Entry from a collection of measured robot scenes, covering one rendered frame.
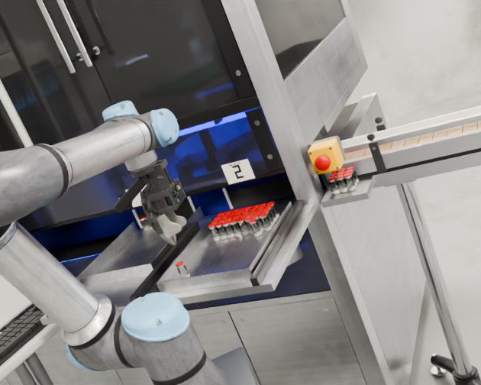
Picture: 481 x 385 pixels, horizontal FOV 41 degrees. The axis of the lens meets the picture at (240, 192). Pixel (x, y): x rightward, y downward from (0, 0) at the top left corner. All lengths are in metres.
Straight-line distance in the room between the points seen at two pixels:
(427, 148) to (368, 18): 3.47
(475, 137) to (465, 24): 3.80
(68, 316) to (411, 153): 0.99
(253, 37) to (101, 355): 0.85
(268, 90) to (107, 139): 0.61
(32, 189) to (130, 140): 0.27
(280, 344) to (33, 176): 1.23
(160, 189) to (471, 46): 4.30
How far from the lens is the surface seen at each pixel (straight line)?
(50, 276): 1.20
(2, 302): 2.15
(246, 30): 1.66
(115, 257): 2.00
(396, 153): 1.78
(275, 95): 1.68
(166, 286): 1.59
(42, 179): 1.04
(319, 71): 2.04
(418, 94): 5.39
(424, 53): 5.38
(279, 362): 2.12
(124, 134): 1.22
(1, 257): 1.16
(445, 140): 1.76
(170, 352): 1.23
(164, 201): 1.50
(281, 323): 2.02
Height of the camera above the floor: 1.52
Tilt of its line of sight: 18 degrees down
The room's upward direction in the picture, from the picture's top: 22 degrees counter-clockwise
